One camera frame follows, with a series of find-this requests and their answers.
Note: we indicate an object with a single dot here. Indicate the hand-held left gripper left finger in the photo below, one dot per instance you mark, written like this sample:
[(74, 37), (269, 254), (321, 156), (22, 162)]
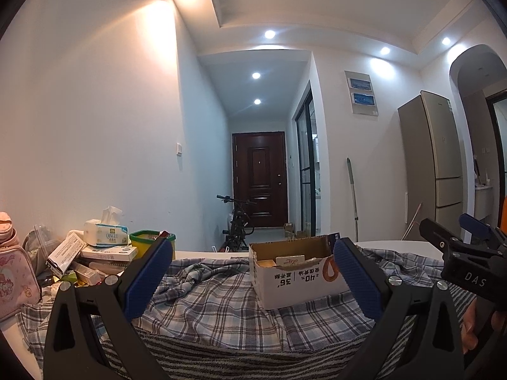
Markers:
[(146, 281)]

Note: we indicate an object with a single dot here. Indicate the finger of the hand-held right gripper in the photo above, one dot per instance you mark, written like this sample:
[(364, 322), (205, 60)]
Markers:
[(475, 225), (439, 235)]

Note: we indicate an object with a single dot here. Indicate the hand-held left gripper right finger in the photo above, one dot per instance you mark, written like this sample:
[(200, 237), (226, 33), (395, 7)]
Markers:
[(356, 277)]

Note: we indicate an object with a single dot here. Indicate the yellow and blue carton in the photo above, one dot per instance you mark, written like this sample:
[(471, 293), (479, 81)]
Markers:
[(289, 260)]

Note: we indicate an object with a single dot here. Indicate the person's right hand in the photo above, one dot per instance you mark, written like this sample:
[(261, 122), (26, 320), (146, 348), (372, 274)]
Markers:
[(470, 328)]

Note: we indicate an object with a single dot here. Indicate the white vanity cabinet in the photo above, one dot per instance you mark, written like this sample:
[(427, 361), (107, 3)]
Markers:
[(483, 202)]

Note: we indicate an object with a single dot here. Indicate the yellow bin with green rim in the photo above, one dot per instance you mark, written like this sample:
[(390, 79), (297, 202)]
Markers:
[(140, 245)]

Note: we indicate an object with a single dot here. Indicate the white flat glove box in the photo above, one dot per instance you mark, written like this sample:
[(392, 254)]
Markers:
[(111, 252)]

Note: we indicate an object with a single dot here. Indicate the white tissue pack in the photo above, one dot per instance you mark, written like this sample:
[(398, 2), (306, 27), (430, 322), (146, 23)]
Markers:
[(107, 235)]

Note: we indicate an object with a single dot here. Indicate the small cardboard floor box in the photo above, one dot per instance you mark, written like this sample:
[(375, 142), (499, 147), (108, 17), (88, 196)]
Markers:
[(289, 229), (304, 235)]

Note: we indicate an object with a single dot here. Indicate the blue plaid cloth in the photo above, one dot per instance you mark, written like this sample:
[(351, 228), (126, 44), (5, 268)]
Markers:
[(222, 297)]

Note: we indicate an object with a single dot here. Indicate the beige refrigerator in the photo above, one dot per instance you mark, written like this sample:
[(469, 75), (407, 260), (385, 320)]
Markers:
[(427, 158)]

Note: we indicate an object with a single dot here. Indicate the white slim carton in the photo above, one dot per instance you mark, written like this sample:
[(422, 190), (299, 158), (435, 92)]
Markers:
[(63, 251)]

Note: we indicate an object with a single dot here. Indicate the black bicycle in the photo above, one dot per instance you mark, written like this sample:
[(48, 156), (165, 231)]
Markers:
[(237, 221)]

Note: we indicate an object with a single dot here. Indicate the grey zip pouch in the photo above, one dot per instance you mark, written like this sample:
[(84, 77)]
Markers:
[(35, 251)]

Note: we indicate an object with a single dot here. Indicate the grey striped cloth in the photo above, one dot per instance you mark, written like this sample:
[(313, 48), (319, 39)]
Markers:
[(237, 356)]

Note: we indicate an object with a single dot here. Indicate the black framed glass door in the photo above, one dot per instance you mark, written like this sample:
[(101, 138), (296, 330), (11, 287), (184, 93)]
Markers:
[(305, 158)]

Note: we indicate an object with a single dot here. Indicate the pink printed bag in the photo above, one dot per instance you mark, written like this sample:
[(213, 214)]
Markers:
[(16, 285)]

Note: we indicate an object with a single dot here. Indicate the dark brown door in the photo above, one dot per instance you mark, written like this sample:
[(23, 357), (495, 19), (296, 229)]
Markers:
[(259, 174)]

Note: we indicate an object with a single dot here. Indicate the pink bottle cover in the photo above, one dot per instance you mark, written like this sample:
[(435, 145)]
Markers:
[(7, 231)]

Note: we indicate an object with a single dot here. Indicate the grey wall panel box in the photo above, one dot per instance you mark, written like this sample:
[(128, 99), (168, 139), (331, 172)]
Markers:
[(361, 93)]

